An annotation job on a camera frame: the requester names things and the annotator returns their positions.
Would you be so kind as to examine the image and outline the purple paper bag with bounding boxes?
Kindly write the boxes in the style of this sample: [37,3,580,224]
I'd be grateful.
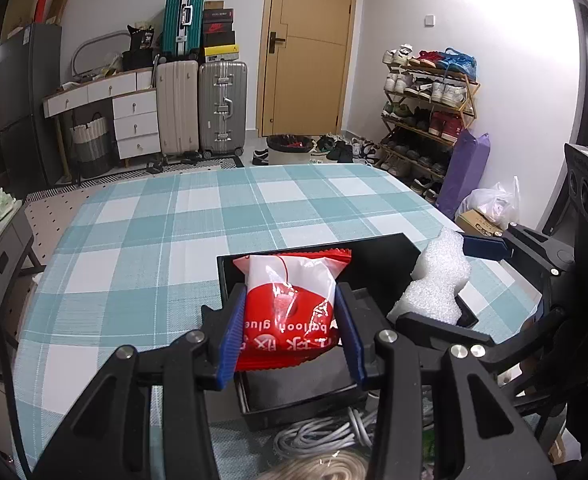
[436,130,490,220]

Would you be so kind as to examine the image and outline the black cardboard box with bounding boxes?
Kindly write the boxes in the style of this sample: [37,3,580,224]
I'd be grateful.
[217,234,420,431]

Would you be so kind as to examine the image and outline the teal suitcase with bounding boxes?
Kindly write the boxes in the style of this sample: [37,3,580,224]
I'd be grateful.
[160,0,205,60]

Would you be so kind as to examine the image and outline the grey low cabinet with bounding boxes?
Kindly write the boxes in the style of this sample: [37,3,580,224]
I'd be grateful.
[0,200,46,322]

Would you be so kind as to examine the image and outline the cream shoelaces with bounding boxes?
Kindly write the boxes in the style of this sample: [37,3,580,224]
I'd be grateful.
[257,450,369,480]

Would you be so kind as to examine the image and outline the dark grey refrigerator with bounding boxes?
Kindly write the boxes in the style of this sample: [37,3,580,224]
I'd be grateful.
[0,24,63,198]

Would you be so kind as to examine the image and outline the white foam wrap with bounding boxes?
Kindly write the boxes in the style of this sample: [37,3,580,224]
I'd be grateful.
[386,228,471,325]

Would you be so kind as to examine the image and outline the cardboard box on floor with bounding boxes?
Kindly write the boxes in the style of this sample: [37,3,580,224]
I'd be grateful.
[454,209,503,237]

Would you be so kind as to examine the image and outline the silver suitcase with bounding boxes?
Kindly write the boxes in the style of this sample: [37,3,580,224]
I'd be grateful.
[198,61,247,158]

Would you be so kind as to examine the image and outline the white charging cable bundle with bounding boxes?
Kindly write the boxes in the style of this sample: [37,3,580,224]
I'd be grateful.
[272,404,381,461]

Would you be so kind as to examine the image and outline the red balloon glue packet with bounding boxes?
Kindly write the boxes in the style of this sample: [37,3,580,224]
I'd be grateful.
[233,248,352,372]

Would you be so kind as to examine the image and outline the white plastic bag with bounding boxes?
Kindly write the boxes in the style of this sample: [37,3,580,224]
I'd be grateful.
[454,176,521,230]

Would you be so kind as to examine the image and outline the beige suitcase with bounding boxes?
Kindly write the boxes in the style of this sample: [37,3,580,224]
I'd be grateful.
[155,61,200,156]

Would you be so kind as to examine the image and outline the white drawer desk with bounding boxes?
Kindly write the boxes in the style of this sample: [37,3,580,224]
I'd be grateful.
[42,68,162,164]

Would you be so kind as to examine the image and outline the stack of shoe boxes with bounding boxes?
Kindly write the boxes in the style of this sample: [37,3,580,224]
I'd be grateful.
[202,0,240,63]

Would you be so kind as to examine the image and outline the black trash bin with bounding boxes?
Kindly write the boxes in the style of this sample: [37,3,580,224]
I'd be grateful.
[267,134,315,165]

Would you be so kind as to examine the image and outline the wooden shoe rack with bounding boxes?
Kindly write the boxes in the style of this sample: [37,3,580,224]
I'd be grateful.
[378,44,480,204]

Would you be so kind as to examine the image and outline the wooden door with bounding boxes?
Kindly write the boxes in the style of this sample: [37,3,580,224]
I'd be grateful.
[256,0,356,136]

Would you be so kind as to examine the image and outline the grey white laundry basket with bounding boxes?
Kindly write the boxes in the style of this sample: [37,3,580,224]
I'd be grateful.
[70,115,112,179]

